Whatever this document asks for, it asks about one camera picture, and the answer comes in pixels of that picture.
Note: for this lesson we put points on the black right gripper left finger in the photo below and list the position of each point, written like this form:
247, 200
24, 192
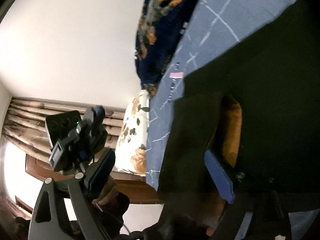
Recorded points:
50, 219

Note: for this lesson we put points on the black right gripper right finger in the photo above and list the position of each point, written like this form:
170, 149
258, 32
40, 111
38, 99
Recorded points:
243, 194

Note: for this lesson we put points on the black pants orange waistband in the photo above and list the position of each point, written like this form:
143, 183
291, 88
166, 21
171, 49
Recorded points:
274, 75

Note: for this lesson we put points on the person left hand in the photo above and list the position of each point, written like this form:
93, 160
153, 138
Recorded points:
108, 194

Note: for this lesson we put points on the brown striped curtain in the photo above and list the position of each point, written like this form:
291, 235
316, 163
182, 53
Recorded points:
24, 123

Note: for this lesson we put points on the white floral pillow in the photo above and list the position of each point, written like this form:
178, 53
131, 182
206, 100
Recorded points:
132, 143

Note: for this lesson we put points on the navy floral blanket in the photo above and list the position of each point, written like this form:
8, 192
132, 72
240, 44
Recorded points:
160, 28

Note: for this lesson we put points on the blue grid bed sheet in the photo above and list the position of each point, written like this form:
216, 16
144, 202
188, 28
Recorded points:
215, 26

